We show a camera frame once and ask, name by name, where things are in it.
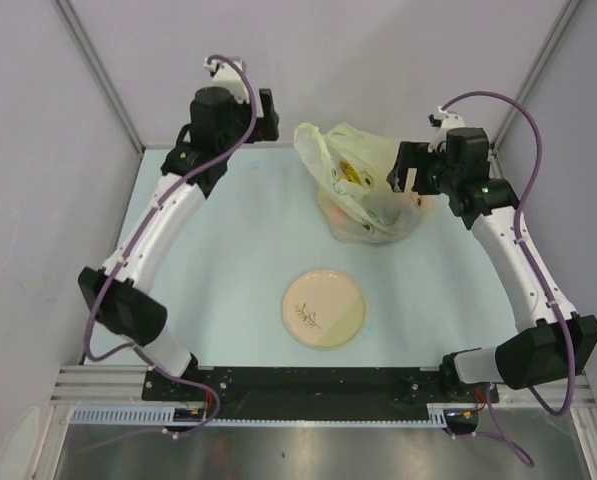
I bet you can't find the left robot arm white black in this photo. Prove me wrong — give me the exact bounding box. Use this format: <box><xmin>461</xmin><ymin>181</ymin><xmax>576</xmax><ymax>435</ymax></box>
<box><xmin>78</xmin><ymin>87</ymin><xmax>279</xmax><ymax>400</ymax></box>

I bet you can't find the white slotted cable duct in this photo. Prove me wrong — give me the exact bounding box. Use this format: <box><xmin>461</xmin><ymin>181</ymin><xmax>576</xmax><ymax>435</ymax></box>
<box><xmin>71</xmin><ymin>405</ymin><xmax>447</xmax><ymax>428</ymax></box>

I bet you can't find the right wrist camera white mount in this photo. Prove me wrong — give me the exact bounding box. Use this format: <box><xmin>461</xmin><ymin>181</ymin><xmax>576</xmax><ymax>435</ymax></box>
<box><xmin>427</xmin><ymin>107</ymin><xmax>465</xmax><ymax>153</ymax></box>

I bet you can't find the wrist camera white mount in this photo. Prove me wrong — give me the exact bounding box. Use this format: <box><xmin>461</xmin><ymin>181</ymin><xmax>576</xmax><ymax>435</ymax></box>
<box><xmin>427</xmin><ymin>107</ymin><xmax>465</xmax><ymax>153</ymax></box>
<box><xmin>203</xmin><ymin>57</ymin><xmax>250</xmax><ymax>104</ymax></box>

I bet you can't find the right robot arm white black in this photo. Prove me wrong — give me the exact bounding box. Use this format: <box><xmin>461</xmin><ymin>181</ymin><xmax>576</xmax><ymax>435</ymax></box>
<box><xmin>387</xmin><ymin>127</ymin><xmax>597</xmax><ymax>401</ymax></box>

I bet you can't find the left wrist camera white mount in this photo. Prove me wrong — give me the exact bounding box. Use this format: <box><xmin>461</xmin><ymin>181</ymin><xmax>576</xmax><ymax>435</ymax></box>
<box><xmin>203</xmin><ymin>57</ymin><xmax>250</xmax><ymax>104</ymax></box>

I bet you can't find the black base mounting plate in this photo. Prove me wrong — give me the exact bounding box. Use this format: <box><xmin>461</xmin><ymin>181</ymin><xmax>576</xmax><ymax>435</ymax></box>
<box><xmin>141</xmin><ymin>366</ymin><xmax>498</xmax><ymax>431</ymax></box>

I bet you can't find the beige round plate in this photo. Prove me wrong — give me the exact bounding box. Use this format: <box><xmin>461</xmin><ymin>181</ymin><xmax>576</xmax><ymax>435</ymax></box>
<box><xmin>281</xmin><ymin>269</ymin><xmax>368</xmax><ymax>351</ymax></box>

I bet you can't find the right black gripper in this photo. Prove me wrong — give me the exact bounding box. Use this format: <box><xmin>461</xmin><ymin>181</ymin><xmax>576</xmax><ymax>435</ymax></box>
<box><xmin>386</xmin><ymin>142</ymin><xmax>458</xmax><ymax>196</ymax></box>

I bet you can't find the translucent plastic avocado-print bag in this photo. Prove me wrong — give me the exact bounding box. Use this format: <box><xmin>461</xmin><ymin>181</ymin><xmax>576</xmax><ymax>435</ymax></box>
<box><xmin>294</xmin><ymin>123</ymin><xmax>434</xmax><ymax>243</ymax></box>

